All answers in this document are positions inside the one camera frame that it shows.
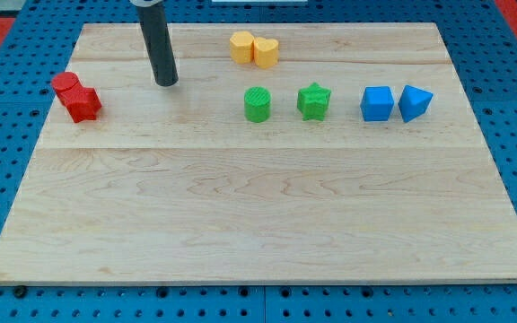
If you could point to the yellow hexagon block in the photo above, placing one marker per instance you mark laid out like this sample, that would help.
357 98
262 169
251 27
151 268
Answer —
242 47

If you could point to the blue triangular prism block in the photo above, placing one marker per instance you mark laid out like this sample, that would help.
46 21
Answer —
413 102

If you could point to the red cylinder block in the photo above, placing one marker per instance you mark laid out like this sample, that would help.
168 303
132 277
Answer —
64 84

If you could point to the green star block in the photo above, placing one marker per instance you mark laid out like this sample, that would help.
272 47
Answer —
313 102

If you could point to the green cylinder block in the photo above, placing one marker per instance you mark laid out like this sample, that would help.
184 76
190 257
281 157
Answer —
257 102

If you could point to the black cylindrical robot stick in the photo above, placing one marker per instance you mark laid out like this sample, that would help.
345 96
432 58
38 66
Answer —
154 27

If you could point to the light wooden board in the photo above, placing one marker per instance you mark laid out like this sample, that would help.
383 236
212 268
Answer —
174 186

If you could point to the yellow heart block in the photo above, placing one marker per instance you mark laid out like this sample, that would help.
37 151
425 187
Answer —
266 52

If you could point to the blue cube block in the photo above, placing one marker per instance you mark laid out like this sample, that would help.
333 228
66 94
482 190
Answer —
377 103

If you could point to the red star block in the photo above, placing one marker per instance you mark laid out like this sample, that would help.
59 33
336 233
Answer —
82 104

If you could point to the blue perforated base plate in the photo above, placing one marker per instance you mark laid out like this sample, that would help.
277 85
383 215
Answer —
483 48

